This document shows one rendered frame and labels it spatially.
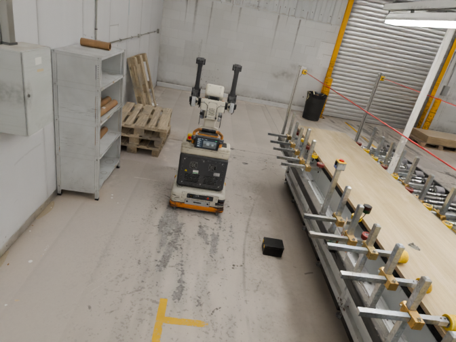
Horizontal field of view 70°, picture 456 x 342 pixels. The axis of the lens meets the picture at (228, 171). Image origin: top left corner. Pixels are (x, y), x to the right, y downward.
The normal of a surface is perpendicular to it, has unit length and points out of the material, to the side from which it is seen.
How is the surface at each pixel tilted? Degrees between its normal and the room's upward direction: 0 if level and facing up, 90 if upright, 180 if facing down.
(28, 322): 0
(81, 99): 90
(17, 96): 90
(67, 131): 90
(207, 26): 90
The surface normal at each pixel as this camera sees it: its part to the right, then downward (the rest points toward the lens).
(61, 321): 0.18, -0.89
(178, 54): 0.03, 0.43
